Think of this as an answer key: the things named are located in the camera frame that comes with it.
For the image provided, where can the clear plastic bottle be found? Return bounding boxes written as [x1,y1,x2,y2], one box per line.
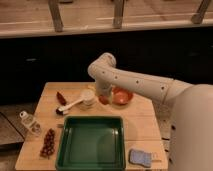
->
[19,111,41,136]

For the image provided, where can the blue sponge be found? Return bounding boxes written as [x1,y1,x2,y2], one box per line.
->
[129,149,152,168]

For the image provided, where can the red apple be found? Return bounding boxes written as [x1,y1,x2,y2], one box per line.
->
[98,95,109,105]

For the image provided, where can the bunch of red grapes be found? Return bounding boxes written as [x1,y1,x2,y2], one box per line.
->
[40,129,55,158]

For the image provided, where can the green square tray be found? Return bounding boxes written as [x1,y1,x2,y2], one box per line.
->
[55,116,126,171]

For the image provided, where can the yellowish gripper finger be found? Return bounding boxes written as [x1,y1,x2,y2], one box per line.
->
[108,92,114,104]

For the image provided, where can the orange bowl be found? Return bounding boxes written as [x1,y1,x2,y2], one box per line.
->
[112,87,133,105]

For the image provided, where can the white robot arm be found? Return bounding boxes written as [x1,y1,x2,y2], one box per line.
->
[88,53,213,171]

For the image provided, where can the red chili pepper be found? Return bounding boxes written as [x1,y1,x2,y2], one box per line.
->
[56,92,67,105]

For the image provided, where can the white paper cup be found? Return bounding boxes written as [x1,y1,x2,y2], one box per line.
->
[81,89,95,106]

